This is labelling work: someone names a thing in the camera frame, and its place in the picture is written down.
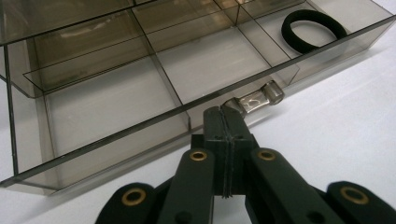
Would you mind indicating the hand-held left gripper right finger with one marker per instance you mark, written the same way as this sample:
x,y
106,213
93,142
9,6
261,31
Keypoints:
x,y
274,186

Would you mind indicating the white board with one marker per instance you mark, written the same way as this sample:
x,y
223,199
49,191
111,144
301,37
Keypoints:
x,y
342,124

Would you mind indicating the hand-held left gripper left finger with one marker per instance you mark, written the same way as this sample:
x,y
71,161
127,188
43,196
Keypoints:
x,y
193,186

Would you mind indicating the smoky transparent drawer organizer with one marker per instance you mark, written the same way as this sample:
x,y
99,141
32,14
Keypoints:
x,y
46,18

